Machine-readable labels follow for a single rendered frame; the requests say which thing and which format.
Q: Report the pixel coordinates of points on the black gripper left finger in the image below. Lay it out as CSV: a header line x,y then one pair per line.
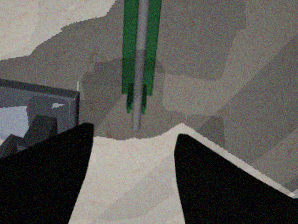
x,y
40,185

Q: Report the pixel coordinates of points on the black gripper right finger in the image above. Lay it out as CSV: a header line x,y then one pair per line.
x,y
215,191

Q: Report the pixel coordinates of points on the green u-shaped bracket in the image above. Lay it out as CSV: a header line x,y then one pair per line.
x,y
129,50

